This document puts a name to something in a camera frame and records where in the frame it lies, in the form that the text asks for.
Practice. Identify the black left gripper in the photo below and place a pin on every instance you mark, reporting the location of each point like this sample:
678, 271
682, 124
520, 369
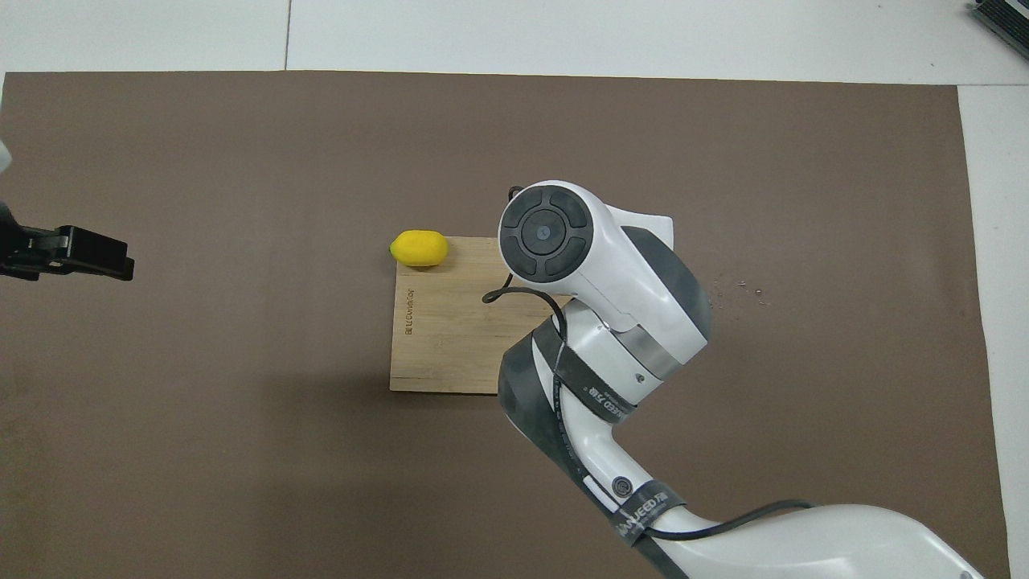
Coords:
28, 251

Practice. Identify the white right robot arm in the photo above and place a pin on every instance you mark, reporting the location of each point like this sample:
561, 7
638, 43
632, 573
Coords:
627, 273

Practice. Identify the brown table mat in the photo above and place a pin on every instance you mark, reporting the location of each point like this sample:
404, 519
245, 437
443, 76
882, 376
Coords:
241, 442

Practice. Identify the yellow lemon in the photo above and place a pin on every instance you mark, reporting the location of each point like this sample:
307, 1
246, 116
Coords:
419, 248

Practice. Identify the grey ribbed device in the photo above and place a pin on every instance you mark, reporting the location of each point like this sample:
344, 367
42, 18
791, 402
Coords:
1009, 14

